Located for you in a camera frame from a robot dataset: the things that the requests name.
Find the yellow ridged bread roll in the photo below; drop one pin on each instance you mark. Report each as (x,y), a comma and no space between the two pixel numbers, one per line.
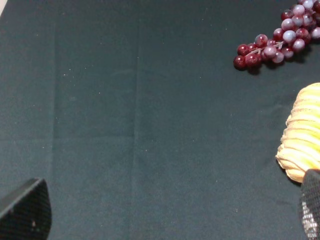
(299,149)

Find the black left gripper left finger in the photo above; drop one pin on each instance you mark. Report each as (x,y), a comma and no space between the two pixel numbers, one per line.
(26,213)

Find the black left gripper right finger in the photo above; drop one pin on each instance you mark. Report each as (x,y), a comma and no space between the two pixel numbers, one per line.
(309,204)

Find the black tablecloth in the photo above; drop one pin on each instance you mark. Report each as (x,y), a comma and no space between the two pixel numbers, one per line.
(134,114)

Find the red artificial grape bunch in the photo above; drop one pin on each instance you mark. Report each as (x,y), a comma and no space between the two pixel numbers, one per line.
(299,26)

